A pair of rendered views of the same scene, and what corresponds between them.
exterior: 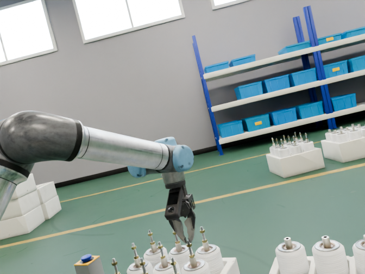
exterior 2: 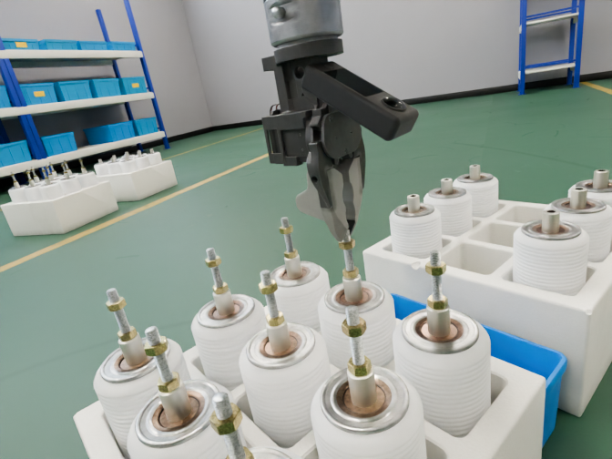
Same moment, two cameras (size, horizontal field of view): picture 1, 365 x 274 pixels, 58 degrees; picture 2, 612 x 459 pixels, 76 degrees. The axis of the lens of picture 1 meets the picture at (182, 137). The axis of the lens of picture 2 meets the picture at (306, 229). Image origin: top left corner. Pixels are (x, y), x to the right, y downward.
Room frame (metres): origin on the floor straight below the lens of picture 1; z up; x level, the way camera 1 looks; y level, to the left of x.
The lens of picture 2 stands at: (0.96, 0.47, 0.51)
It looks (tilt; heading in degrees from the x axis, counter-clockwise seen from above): 20 degrees down; 295
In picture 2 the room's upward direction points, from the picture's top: 10 degrees counter-clockwise
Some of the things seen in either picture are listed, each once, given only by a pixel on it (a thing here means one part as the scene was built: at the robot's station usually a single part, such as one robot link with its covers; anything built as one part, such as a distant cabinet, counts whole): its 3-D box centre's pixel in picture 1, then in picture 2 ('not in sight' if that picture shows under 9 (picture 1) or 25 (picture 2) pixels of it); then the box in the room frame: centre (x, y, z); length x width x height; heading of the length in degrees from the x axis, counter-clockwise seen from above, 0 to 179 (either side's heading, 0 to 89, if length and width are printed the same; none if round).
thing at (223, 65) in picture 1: (216, 69); not in sight; (5.49, -0.81, 1.38); 0.50 x 0.38 x 0.11; 177
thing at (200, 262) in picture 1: (194, 265); (353, 297); (1.10, 0.07, 0.25); 0.08 x 0.08 x 0.01
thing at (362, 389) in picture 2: not in sight; (362, 384); (1.05, 0.22, 0.26); 0.02 x 0.02 x 0.03
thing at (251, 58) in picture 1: (241, 62); not in sight; (5.46, -1.24, 1.38); 0.50 x 0.38 x 0.11; 176
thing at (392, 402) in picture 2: not in sight; (363, 397); (1.05, 0.22, 0.25); 0.08 x 0.08 x 0.01
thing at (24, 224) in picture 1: (17, 222); not in sight; (3.38, 1.88, 0.09); 0.39 x 0.39 x 0.18; 0
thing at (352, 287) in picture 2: (193, 261); (352, 288); (1.10, 0.07, 0.26); 0.02 x 0.02 x 0.03
